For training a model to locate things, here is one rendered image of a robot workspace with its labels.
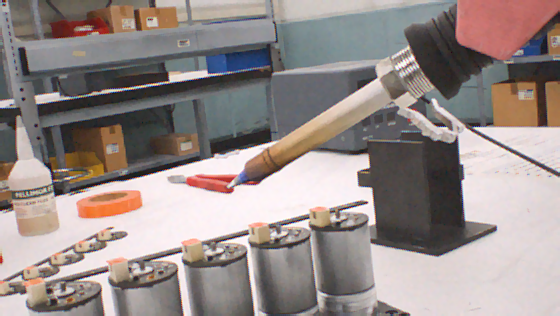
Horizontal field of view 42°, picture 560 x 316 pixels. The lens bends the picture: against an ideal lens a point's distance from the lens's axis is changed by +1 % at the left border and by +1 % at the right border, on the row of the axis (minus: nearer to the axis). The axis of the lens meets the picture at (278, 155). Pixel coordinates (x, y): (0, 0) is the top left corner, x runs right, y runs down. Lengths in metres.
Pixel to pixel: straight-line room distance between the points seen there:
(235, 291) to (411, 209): 0.21
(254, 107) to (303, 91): 5.49
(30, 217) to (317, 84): 0.35
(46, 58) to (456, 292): 2.53
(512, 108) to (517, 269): 4.46
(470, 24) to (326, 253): 0.13
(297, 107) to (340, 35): 5.31
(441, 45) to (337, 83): 0.59
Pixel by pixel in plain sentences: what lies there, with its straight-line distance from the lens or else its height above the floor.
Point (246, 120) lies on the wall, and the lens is 6.27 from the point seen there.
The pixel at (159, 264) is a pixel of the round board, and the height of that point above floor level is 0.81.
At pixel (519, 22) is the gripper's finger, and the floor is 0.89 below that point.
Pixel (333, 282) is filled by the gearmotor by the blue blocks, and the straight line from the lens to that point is 0.30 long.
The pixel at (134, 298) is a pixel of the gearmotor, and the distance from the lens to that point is 0.26.
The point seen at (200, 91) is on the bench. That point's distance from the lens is 3.31.
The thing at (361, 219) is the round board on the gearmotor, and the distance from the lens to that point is 0.30.
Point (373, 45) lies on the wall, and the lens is 5.95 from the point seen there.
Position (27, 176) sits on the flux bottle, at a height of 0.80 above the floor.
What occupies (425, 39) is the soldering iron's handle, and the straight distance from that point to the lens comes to 0.21.
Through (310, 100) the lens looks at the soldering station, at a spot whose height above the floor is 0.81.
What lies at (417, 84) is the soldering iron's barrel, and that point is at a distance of 0.21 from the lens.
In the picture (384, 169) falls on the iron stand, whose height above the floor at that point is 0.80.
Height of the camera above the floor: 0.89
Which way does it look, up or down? 9 degrees down
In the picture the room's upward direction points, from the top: 7 degrees counter-clockwise
